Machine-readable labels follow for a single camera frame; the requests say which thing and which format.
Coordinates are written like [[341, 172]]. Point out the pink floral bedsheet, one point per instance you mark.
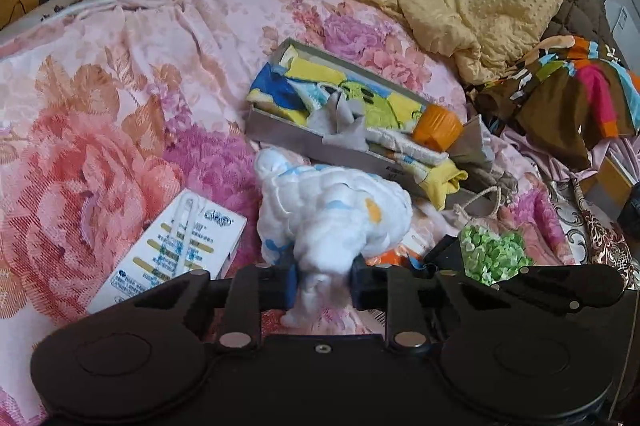
[[100, 131]]

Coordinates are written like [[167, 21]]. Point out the grey box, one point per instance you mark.
[[290, 132]]

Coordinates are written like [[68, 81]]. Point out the dark blue object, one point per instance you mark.
[[631, 211]]

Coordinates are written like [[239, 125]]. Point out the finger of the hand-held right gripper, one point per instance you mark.
[[575, 286]]

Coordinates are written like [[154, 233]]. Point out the yellow sock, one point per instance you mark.
[[442, 181]]

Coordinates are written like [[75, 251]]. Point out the white cloth with blue print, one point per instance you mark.
[[330, 211]]

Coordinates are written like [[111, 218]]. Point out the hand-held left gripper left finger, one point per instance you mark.
[[285, 287]]

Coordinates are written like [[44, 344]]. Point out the white textured insole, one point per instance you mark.
[[400, 146]]

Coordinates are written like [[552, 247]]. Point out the tan cardboard box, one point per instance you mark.
[[607, 178]]

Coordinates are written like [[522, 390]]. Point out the grey cloth pouch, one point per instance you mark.
[[345, 121]]

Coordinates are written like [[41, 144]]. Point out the cartoon print towel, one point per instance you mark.
[[310, 91]]

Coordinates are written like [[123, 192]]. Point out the orange band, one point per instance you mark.
[[437, 126]]

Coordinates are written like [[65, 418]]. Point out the grey face mask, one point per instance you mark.
[[470, 141]]

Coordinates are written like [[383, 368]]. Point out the white and orange packet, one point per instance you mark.
[[392, 258]]

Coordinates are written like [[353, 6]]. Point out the clear bag of green beads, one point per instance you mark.
[[492, 251]]

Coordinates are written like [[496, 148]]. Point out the pink satin cloth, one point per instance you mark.
[[545, 151]]

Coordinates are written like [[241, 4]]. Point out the white carton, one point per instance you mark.
[[170, 251]]

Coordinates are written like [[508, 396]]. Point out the colourful striped brown garment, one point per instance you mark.
[[565, 96]]

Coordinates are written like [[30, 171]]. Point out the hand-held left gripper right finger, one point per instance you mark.
[[360, 287]]

